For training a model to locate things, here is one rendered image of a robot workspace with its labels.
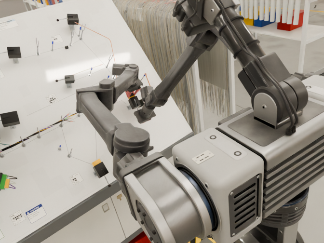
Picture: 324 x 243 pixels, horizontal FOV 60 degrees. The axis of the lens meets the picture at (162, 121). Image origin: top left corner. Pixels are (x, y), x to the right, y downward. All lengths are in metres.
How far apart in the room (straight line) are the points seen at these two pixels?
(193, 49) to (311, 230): 1.64
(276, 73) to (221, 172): 0.20
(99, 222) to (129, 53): 0.97
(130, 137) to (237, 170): 0.26
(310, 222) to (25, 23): 2.24
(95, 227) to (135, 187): 1.18
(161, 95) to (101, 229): 0.82
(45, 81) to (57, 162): 0.42
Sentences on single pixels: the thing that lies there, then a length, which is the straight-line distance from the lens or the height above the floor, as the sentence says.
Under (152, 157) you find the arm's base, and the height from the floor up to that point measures 1.51.
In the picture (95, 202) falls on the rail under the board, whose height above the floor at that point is 0.83.
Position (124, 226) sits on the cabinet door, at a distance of 1.74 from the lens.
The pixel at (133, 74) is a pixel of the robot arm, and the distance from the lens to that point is 1.24.
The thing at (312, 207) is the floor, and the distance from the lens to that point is 2.47.
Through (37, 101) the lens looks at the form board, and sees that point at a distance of 1.52.
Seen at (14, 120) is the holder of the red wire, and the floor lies 1.29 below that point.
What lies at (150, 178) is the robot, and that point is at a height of 1.50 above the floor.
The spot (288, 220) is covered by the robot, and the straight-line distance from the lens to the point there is 0.65.
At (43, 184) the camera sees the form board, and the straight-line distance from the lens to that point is 1.43.
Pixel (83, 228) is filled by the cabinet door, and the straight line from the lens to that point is 1.58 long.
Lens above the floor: 1.82
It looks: 31 degrees down
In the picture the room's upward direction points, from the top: 11 degrees counter-clockwise
